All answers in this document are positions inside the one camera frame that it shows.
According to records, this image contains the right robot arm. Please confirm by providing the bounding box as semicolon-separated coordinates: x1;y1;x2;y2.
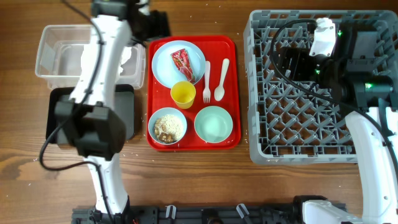
270;23;397;223

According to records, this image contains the black plastic tray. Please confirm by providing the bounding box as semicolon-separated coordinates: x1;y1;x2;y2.
45;84;134;140

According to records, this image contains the yellow plastic cup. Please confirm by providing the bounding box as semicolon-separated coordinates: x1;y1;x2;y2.
170;81;196;109

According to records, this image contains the light blue plate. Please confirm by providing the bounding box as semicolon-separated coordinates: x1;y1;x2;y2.
151;40;206;88

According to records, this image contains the white napkin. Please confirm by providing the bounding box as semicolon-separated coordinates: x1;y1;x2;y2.
80;44;132;75

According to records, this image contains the red serving tray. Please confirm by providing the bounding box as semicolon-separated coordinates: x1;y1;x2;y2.
147;35;241;151

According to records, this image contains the black cable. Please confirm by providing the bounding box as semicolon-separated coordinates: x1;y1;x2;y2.
269;19;398;187
39;0;114;224

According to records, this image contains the right black cable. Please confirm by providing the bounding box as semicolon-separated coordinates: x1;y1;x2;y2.
269;19;398;187

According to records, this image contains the grey dishwasher rack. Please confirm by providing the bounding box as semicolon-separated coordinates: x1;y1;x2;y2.
244;10;397;165

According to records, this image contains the red snack wrapper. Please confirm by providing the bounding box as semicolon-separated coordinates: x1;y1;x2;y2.
170;49;195;83

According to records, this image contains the white plastic spoon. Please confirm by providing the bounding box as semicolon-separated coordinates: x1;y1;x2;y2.
214;58;229;101

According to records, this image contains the left black cable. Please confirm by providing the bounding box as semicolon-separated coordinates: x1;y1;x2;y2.
39;0;114;224

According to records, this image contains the blue bowl with food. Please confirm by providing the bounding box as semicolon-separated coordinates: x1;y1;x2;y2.
147;107;187;146

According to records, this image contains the white plastic fork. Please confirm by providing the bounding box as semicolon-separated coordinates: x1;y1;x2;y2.
203;61;211;103

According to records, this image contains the clear plastic bin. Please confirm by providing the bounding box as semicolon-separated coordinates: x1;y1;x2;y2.
35;25;146;90

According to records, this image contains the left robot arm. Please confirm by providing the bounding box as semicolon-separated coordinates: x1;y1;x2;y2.
47;1;170;223

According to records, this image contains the mint green bowl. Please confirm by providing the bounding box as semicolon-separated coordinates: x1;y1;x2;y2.
194;106;233;144

